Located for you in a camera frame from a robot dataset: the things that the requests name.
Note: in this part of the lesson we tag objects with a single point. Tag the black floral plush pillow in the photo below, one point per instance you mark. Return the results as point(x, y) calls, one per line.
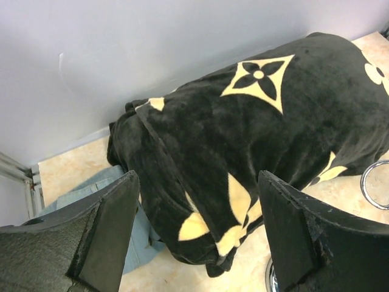
point(307, 111)

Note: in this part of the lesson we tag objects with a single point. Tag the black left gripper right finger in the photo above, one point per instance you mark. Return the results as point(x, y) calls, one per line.
point(317, 247)

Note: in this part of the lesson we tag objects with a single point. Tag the light blue denim cloth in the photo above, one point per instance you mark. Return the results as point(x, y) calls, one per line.
point(144, 243)

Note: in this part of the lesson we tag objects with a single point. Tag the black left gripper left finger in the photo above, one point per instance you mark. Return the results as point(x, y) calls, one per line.
point(80, 247)

